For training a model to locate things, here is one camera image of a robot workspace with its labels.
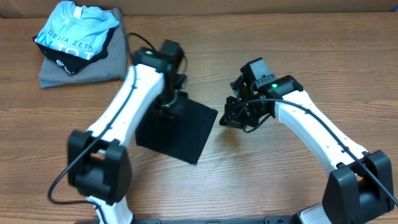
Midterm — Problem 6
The black t-shirt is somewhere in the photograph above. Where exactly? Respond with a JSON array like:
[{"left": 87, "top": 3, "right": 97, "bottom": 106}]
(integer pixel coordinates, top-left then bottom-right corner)
[
  {"left": 32, "top": 28, "right": 115, "bottom": 75},
  {"left": 135, "top": 100, "right": 218, "bottom": 164}
]

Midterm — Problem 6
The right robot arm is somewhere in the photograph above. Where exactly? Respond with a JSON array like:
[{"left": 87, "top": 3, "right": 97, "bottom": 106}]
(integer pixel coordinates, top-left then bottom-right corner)
[{"left": 220, "top": 58, "right": 397, "bottom": 224}]

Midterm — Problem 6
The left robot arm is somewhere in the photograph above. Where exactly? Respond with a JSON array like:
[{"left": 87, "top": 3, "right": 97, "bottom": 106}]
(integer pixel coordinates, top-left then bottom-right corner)
[{"left": 63, "top": 40, "right": 188, "bottom": 223}]

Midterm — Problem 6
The grey folded t-shirt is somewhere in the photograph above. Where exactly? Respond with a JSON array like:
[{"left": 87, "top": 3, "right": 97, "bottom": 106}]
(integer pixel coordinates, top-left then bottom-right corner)
[{"left": 39, "top": 8, "right": 127, "bottom": 84}]

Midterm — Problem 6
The black folded t-shirt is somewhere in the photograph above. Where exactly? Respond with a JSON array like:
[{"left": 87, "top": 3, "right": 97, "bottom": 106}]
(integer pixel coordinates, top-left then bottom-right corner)
[{"left": 32, "top": 28, "right": 115, "bottom": 75}]

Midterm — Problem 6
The light blue folded t-shirt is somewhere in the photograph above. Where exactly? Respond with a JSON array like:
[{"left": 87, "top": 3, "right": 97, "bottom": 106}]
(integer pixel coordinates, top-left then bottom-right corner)
[{"left": 34, "top": 1, "right": 119, "bottom": 60}]

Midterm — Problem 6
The blue folded bottom t-shirt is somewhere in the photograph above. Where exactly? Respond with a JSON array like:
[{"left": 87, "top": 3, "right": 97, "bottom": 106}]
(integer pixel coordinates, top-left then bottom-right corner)
[{"left": 40, "top": 80, "right": 69, "bottom": 89}]

